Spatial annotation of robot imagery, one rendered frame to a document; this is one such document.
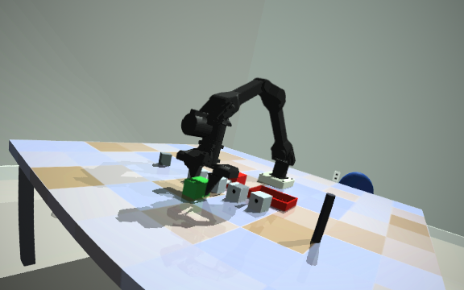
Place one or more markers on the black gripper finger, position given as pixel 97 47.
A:
pixel 194 171
pixel 213 179

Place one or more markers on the red block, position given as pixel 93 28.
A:
pixel 241 179

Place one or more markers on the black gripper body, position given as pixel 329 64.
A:
pixel 224 170

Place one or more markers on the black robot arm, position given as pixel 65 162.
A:
pixel 211 120

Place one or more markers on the red tray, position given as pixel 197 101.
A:
pixel 279 200

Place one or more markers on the black cylinder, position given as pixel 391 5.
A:
pixel 323 217

